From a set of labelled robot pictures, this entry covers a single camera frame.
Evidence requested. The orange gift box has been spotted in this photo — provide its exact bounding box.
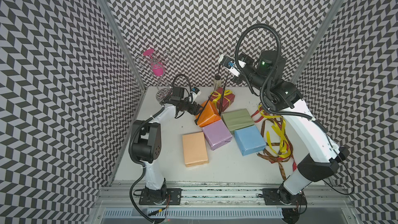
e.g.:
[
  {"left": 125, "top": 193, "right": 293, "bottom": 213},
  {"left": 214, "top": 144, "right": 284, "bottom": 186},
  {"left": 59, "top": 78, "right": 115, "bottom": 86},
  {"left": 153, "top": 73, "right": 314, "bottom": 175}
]
[{"left": 197, "top": 101, "right": 221, "bottom": 128}]

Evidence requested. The black printed ribbon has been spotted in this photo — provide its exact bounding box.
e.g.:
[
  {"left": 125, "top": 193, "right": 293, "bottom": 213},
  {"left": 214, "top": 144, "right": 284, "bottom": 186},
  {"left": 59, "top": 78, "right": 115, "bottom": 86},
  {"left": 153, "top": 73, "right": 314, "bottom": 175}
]
[{"left": 195, "top": 63, "right": 232, "bottom": 125}]

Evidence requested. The maroon gift box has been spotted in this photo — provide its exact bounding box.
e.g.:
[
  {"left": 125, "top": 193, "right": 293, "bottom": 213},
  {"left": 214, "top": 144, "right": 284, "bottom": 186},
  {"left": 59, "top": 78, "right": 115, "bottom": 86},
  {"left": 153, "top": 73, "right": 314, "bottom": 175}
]
[{"left": 209, "top": 87, "right": 235, "bottom": 112}]

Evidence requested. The yellow ribbon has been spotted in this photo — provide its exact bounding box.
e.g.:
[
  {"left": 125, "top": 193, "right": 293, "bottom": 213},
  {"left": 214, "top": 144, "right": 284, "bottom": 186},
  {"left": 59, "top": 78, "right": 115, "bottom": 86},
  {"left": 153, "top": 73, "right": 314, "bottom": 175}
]
[
  {"left": 211, "top": 90, "right": 233, "bottom": 108},
  {"left": 257, "top": 105, "right": 293, "bottom": 159}
]

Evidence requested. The purple gift box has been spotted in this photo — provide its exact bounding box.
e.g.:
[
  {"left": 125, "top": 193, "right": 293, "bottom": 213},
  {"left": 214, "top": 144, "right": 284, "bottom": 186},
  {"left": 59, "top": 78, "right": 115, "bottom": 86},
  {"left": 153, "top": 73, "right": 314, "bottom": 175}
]
[{"left": 202, "top": 120, "right": 233, "bottom": 150}]

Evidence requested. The green gift box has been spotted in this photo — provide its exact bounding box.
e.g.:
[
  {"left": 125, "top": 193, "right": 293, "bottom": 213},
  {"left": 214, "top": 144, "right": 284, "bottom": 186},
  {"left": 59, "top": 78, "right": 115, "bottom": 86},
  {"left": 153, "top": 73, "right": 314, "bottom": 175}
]
[{"left": 221, "top": 109, "right": 255, "bottom": 135}]

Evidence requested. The peach gift box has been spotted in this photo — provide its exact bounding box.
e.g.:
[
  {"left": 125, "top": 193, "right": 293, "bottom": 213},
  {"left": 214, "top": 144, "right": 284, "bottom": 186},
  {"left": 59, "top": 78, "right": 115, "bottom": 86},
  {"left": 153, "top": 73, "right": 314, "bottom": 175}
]
[{"left": 182, "top": 132, "right": 209, "bottom": 167}]

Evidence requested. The blue gift box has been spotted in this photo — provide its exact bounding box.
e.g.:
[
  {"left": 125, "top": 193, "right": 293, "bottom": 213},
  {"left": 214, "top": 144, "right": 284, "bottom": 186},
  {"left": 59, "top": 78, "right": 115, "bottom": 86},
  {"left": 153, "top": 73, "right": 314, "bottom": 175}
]
[{"left": 234, "top": 125, "right": 266, "bottom": 156}]

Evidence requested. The brown ribbon of purple box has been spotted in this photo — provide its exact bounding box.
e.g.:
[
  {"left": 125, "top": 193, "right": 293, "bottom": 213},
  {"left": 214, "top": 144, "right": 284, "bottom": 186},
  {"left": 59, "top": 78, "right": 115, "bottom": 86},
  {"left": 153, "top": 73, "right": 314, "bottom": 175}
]
[{"left": 256, "top": 118, "right": 294, "bottom": 181}]

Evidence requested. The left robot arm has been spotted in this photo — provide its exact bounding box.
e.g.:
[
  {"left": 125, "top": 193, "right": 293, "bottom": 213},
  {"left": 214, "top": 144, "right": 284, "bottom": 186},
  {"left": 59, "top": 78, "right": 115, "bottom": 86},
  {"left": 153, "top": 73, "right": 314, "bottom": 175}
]
[{"left": 128, "top": 87, "right": 203, "bottom": 206}]

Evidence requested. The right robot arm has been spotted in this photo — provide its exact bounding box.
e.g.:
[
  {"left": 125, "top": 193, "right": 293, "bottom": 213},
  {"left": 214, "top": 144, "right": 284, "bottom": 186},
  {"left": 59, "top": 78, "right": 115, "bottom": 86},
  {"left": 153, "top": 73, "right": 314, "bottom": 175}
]
[{"left": 218, "top": 50, "right": 349, "bottom": 205}]

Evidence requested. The white spice shaker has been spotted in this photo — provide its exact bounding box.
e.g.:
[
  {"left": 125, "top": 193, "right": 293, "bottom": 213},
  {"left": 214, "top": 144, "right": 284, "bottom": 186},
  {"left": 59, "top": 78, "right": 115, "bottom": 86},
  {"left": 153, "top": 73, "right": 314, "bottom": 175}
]
[{"left": 214, "top": 74, "right": 222, "bottom": 90}]

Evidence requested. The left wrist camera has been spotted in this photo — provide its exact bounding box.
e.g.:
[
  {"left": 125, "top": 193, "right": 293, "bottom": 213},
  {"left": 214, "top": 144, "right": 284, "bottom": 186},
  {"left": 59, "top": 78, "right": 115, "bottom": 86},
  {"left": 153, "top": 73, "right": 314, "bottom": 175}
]
[{"left": 190, "top": 87, "right": 201, "bottom": 101}]

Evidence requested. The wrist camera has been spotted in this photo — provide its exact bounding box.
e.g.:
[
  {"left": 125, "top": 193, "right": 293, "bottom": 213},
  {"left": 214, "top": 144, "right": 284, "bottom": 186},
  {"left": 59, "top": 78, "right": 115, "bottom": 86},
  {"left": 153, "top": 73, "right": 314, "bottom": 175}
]
[
  {"left": 218, "top": 54, "right": 240, "bottom": 77},
  {"left": 190, "top": 87, "right": 201, "bottom": 101}
]

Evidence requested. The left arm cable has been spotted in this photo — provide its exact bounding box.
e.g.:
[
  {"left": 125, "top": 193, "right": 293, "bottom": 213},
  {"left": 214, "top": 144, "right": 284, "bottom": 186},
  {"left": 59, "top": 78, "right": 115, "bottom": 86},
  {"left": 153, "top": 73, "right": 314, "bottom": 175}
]
[{"left": 161, "top": 74, "right": 193, "bottom": 103}]

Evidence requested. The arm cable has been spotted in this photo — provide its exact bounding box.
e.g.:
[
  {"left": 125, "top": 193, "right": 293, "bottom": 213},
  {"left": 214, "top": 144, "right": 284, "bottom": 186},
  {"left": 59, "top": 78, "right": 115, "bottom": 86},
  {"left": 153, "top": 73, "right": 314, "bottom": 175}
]
[
  {"left": 161, "top": 74, "right": 193, "bottom": 103},
  {"left": 234, "top": 23, "right": 282, "bottom": 113}
]

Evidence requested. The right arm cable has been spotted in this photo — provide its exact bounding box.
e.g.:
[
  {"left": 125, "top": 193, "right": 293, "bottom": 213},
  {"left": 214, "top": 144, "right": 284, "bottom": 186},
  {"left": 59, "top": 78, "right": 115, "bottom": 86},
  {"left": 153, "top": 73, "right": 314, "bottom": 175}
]
[{"left": 234, "top": 23, "right": 282, "bottom": 113}]

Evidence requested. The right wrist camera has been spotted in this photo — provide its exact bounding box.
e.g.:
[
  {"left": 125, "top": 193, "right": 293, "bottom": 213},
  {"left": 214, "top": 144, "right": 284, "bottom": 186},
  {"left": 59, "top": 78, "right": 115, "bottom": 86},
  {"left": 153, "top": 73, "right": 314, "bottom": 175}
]
[{"left": 218, "top": 54, "right": 240, "bottom": 77}]

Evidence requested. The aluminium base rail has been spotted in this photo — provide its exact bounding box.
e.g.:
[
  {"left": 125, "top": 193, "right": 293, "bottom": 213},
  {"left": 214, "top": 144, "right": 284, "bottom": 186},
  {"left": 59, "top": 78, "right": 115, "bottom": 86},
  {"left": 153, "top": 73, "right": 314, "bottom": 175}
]
[{"left": 94, "top": 180, "right": 354, "bottom": 208}]

